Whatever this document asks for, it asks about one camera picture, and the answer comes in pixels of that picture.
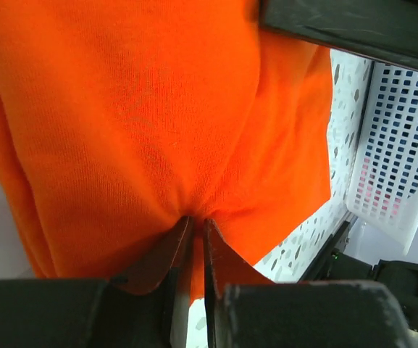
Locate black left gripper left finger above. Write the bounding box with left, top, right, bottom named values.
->
left=0, top=217, right=193, bottom=347

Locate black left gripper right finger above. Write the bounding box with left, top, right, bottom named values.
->
left=204, top=220, right=411, bottom=347

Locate orange t-shirt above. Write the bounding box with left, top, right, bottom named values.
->
left=0, top=1, right=333, bottom=278

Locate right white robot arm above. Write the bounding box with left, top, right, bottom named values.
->
left=260, top=0, right=418, bottom=71

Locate pink t-shirt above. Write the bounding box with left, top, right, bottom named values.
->
left=352, top=155, right=406, bottom=225

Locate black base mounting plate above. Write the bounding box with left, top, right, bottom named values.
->
left=299, top=217, right=418, bottom=339

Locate white perforated laundry basket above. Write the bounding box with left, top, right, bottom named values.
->
left=343, top=61, right=418, bottom=257

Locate navy blue t-shirt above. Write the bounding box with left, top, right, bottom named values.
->
left=364, top=67, right=418, bottom=181

